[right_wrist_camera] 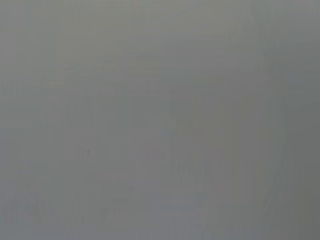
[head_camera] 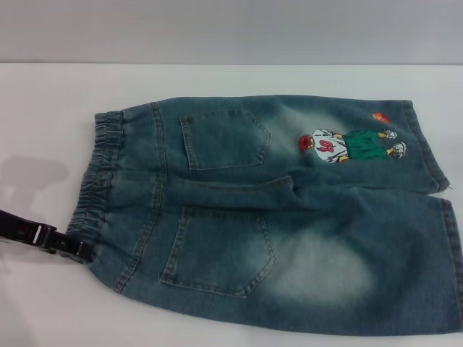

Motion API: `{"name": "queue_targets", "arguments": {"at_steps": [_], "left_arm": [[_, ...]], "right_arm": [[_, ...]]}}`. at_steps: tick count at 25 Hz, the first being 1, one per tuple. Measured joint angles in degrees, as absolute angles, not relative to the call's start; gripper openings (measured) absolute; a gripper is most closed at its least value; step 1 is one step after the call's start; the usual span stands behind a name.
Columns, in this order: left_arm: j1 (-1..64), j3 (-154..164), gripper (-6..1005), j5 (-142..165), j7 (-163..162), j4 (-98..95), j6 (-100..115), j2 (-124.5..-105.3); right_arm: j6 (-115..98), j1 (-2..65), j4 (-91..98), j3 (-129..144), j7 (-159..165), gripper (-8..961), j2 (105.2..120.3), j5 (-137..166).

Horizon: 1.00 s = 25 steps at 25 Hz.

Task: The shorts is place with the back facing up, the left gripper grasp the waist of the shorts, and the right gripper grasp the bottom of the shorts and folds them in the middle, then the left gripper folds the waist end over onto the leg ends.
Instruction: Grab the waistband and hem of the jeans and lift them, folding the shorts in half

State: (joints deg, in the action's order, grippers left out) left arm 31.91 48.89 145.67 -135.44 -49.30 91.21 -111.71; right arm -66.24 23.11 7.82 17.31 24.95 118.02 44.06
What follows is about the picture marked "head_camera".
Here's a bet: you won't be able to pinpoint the white tablecloth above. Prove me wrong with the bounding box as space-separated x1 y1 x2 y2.
0 63 463 347

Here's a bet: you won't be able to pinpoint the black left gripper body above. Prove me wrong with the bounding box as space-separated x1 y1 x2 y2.
0 208 39 250

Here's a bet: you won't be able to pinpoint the blue denim shorts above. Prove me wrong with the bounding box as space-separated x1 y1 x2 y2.
59 94 463 347

